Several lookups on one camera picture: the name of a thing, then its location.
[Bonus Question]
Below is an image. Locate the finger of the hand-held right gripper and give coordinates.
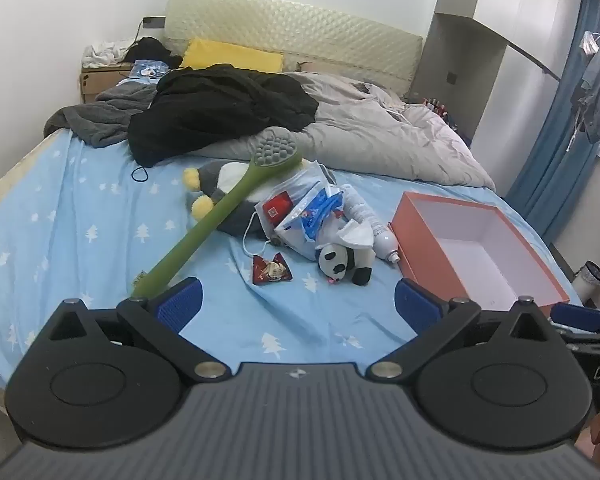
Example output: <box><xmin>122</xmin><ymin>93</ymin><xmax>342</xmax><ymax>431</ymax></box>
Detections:
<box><xmin>549</xmin><ymin>304</ymin><xmax>600</xmax><ymax>346</ymax></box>

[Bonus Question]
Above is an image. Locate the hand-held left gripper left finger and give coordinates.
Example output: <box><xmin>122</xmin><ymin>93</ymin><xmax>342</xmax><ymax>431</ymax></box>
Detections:
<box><xmin>47</xmin><ymin>276</ymin><xmax>231</xmax><ymax>381</ymax></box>

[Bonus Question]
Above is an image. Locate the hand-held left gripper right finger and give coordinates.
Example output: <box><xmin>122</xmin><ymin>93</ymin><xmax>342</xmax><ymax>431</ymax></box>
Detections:
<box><xmin>369</xmin><ymin>279</ymin><xmax>557</xmax><ymax>381</ymax></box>

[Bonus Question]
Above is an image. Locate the pink cardboard box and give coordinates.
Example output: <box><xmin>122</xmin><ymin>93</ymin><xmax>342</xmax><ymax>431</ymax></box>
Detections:
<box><xmin>387</xmin><ymin>191</ymin><xmax>572</xmax><ymax>317</ymax></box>

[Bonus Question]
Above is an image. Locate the white tissue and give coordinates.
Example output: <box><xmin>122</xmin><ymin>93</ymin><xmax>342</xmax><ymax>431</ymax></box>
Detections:
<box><xmin>337</xmin><ymin>220</ymin><xmax>376</xmax><ymax>252</ymax></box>

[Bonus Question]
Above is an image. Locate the blue printed plastic packet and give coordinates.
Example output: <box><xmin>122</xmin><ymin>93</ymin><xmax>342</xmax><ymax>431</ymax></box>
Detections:
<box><xmin>280</xmin><ymin>180</ymin><xmax>350</xmax><ymax>261</ymax></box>

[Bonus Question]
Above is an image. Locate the white waste bin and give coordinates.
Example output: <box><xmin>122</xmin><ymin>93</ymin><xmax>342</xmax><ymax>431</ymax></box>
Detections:
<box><xmin>572</xmin><ymin>260</ymin><xmax>600</xmax><ymax>306</ymax></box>

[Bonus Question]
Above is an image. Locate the white spray bottle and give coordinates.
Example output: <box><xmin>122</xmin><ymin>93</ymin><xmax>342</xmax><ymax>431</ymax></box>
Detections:
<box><xmin>347</xmin><ymin>187</ymin><xmax>402</xmax><ymax>265</ymax></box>

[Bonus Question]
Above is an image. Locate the panda plush toy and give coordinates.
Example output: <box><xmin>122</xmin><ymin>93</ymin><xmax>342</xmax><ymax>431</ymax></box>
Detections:
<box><xmin>316</xmin><ymin>242</ymin><xmax>377</xmax><ymax>288</ymax></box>

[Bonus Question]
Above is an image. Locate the red brown candy wrapper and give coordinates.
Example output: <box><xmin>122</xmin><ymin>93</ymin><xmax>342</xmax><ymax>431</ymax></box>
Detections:
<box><xmin>251</xmin><ymin>252</ymin><xmax>293</xmax><ymax>287</ymax></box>

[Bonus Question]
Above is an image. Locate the grey penguin plush toy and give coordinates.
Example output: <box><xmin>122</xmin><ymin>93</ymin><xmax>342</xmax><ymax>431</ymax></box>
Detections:
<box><xmin>182</xmin><ymin>159</ymin><xmax>291</xmax><ymax>240</ymax></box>

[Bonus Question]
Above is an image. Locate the blue tree print bed sheet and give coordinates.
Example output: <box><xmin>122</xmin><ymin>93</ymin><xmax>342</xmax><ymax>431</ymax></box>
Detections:
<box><xmin>0</xmin><ymin>130</ymin><xmax>588</xmax><ymax>391</ymax></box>

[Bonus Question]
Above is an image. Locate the red foil packet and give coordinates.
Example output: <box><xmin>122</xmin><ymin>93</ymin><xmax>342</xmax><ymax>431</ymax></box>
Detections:
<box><xmin>257</xmin><ymin>187</ymin><xmax>306</xmax><ymax>251</ymax></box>

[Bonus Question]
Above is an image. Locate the blue curtain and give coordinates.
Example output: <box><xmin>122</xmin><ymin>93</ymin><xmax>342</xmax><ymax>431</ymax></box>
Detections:
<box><xmin>505</xmin><ymin>0</ymin><xmax>600</xmax><ymax>246</ymax></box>

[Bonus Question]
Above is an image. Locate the light grey duvet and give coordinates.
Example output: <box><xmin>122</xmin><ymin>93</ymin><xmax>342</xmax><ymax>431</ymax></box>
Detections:
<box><xmin>200</xmin><ymin>71</ymin><xmax>497</xmax><ymax>192</ymax></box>

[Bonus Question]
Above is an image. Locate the black garment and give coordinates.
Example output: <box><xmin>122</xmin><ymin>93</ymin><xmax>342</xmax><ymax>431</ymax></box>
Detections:
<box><xmin>127</xmin><ymin>65</ymin><xmax>321</xmax><ymax>168</ymax></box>

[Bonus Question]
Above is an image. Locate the row of colourful small items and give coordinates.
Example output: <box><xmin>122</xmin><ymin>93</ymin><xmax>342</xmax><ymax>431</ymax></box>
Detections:
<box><xmin>422</xmin><ymin>97</ymin><xmax>453</xmax><ymax>121</ymax></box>

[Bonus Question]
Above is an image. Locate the dark grey blanket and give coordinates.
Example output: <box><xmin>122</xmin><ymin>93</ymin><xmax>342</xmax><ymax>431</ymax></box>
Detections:
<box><xmin>44</xmin><ymin>81</ymin><xmax>161</xmax><ymax>148</ymax></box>

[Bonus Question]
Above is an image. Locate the brown cardboard box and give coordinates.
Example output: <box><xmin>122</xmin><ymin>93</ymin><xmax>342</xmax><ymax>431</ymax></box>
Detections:
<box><xmin>80</xmin><ymin>62</ymin><xmax>136</xmax><ymax>104</ymax></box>

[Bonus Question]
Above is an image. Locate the blue cartoon print item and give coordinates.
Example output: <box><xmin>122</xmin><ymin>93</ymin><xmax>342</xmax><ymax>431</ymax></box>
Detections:
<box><xmin>128</xmin><ymin>59</ymin><xmax>170</xmax><ymax>83</ymax></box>

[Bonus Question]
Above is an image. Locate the yellow pillow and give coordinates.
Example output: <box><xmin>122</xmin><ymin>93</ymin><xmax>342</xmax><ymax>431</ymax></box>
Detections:
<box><xmin>180</xmin><ymin>38</ymin><xmax>286</xmax><ymax>73</ymax></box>

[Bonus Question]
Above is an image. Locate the black clothes heap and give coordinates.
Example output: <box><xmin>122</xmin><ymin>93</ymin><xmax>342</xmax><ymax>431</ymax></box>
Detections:
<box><xmin>125</xmin><ymin>36</ymin><xmax>183</xmax><ymax>68</ymax></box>

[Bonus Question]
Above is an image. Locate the white crumpled cloth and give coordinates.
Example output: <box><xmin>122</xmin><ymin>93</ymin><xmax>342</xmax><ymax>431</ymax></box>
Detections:
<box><xmin>82</xmin><ymin>40</ymin><xmax>136</xmax><ymax>68</ymax></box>

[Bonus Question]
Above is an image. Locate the cream padded headboard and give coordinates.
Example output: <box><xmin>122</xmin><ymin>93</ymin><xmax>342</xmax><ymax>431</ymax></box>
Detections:
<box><xmin>162</xmin><ymin>0</ymin><xmax>425</xmax><ymax>101</ymax></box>

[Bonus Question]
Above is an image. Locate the green long-handled bath brush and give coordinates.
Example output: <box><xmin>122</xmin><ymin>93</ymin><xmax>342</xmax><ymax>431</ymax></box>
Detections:
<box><xmin>130</xmin><ymin>129</ymin><xmax>305</xmax><ymax>301</ymax></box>

